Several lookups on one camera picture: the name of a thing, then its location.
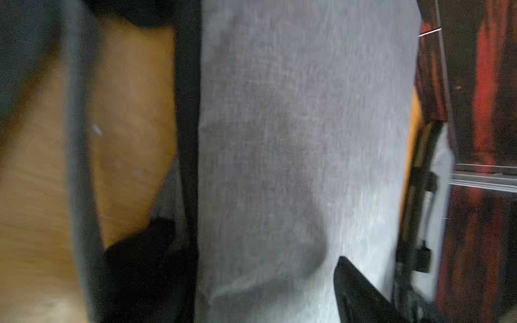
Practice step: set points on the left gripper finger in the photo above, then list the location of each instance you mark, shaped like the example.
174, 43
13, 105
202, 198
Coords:
357, 299

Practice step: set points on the grey laptop bag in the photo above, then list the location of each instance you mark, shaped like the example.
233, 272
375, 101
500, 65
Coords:
422, 226
28, 29
291, 120

